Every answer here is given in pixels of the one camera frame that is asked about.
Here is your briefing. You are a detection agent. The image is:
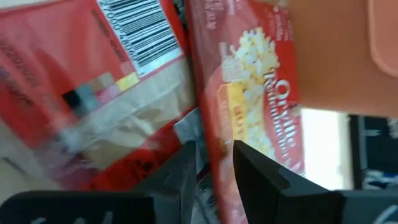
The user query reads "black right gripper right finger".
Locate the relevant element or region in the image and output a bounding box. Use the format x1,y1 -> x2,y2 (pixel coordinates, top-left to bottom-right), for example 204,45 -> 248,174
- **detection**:
233,139 -> 398,224

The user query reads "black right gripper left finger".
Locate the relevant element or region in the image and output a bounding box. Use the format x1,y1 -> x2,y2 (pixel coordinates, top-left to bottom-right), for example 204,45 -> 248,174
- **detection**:
0,140 -> 197,224

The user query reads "orange plastic basket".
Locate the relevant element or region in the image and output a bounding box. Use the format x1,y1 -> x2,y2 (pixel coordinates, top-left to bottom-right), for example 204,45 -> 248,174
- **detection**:
285,0 -> 398,118

